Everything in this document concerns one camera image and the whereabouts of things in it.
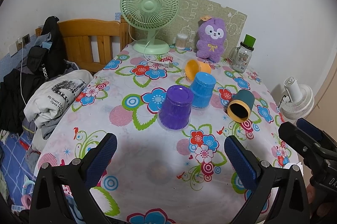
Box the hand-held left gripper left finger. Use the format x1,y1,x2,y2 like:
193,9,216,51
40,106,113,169
29,133,118,224

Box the purple plush toy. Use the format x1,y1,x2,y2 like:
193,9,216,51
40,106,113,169
195,17,227,63

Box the orange cup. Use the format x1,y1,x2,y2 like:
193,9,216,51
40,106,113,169
183,59,212,81

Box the cotton swab jar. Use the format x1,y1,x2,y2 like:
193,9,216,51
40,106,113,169
176,34,188,50

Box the person's right hand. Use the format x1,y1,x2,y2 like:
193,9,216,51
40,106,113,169
306,186,320,215

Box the blue plaid bedsheet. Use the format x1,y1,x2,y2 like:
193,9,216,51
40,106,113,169
0,132,40,214

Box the pink headphones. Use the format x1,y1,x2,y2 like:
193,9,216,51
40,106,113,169
22,178,36,211

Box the beige patterned board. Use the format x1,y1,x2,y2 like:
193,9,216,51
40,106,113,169
158,0,248,56

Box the teal cup with yellow rim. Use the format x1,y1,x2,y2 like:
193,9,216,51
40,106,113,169
227,89,255,123

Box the blue cup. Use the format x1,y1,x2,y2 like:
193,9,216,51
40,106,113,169
190,72,217,110

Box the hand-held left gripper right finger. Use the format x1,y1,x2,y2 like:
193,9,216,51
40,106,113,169
224,135,311,224

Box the wooden door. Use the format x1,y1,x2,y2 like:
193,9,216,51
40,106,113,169
314,61,337,140

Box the dark clothes pile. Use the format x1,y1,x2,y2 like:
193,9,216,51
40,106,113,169
0,69,37,135

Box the white charging cable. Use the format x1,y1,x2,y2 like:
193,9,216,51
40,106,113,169
16,38,36,151

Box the black jacket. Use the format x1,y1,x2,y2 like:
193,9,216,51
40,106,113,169
26,16,67,82

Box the glass jar with green lid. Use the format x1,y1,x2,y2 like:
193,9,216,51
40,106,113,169
229,34,257,73

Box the green desk fan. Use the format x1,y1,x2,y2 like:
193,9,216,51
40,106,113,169
120,0,181,55

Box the white clip fan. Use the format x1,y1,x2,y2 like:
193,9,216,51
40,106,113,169
279,77,315,120

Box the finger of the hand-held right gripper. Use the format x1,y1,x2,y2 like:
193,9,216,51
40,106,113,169
296,118,337,153
278,122,327,167

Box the white printed shirt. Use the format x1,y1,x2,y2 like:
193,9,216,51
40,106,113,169
24,69,94,128

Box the white fan cable with plug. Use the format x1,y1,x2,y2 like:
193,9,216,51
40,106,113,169
143,40,173,69

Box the grey folded clothes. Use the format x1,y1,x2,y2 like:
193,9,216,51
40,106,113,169
22,115,65,141

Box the floral tablecloth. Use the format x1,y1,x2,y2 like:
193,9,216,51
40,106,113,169
34,44,303,224

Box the purple cup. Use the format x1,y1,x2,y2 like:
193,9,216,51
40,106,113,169
158,85,194,131

